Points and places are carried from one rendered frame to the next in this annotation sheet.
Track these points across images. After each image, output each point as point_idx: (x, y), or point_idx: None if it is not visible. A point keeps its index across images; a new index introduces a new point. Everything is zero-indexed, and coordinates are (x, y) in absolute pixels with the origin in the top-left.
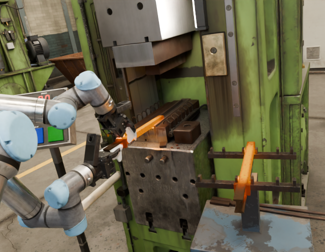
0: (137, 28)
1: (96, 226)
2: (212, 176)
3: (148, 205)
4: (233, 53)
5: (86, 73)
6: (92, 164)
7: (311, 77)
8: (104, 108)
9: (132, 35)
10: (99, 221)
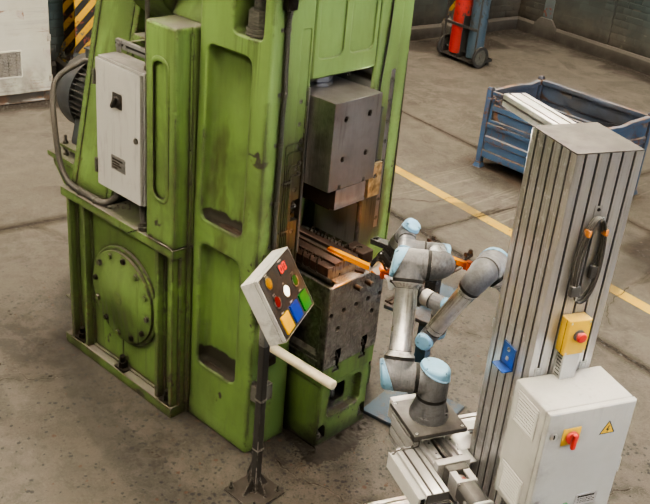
0: (359, 170)
1: (152, 474)
2: None
3: (340, 340)
4: (381, 175)
5: (412, 220)
6: (421, 287)
7: None
8: None
9: (354, 177)
10: (141, 469)
